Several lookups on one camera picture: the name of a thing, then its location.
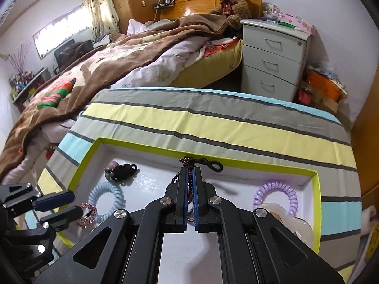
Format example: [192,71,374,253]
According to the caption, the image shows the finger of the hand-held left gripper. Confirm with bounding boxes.
[38,205,85,232]
[0,183,76,213]

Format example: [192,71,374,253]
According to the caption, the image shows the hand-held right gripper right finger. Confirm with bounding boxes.
[192,167,345,284]

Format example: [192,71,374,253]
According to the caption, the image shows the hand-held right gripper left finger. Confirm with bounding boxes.
[34,167,193,284]

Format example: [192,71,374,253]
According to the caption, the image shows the pink rhinestone hair clip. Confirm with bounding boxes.
[76,203,98,228]

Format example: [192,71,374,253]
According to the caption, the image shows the dark beaded bracelet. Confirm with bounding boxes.
[170,155,226,224]

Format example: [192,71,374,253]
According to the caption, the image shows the green cardboard box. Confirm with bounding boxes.
[37,137,322,255]

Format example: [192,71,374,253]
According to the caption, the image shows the blue spiral hair tie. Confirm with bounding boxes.
[88,182,125,224]

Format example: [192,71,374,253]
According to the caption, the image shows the bear hair tie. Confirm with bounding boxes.
[104,161,139,184]

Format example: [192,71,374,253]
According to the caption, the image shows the purple spiral hair tie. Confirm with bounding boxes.
[253,180,297,216]

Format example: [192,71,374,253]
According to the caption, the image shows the clear pink claw clip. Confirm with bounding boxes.
[257,203,314,249]

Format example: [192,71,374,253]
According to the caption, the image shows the cluttered side shelf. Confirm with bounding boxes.
[9,67,51,111]

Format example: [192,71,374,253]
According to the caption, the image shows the yellow mattress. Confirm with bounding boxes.
[170,40,243,89]

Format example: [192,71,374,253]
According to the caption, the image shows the red can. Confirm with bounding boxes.
[298,89,313,105]

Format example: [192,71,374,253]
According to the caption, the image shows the red patterned pillow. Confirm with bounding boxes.
[201,37,242,58]

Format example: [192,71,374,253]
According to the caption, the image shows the dried branches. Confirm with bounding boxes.
[6,43,32,75]

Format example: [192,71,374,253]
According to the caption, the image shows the brown blanket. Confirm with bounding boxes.
[0,13,228,181]

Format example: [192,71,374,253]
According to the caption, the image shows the black monitor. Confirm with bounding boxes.
[54,38,76,68]

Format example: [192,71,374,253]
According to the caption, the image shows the white nightstand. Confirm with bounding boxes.
[240,18,314,102]

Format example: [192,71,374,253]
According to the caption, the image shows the orange box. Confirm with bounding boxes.
[306,71,347,102]

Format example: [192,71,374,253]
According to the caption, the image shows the window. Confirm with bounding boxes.
[32,4,94,57]

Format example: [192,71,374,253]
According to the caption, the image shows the white roll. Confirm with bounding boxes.
[359,205,379,238]

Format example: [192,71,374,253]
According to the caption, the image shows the plastic bags pile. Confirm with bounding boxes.
[308,62,345,81]

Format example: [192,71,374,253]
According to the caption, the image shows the wooden headboard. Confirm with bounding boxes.
[152,0,263,24]

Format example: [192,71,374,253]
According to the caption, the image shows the clear plastic organizer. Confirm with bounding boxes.
[262,4,281,21]

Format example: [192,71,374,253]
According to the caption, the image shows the pink floral box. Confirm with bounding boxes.
[278,11,315,33]

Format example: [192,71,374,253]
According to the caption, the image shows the patterned curtain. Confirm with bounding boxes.
[80,0,120,43]

